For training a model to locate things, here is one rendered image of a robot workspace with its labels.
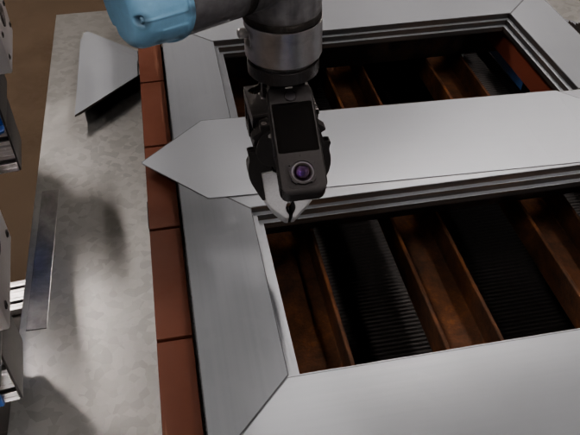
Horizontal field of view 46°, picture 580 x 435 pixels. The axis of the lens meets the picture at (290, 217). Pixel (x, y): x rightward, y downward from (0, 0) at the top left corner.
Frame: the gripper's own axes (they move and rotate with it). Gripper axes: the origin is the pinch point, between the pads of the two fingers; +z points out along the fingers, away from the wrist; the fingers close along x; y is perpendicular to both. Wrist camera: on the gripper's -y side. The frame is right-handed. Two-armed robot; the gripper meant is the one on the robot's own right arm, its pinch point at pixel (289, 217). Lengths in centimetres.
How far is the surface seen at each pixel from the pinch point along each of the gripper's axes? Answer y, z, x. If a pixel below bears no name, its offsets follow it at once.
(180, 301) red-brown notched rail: -3.3, 7.6, 13.9
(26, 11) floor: 251, 91, 70
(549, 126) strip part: 17.7, 6.8, -43.4
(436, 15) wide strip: 54, 7, -40
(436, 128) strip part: 20.8, 6.6, -26.7
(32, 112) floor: 168, 91, 62
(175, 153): 22.7, 6.0, 11.9
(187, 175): 17.4, 6.0, 10.8
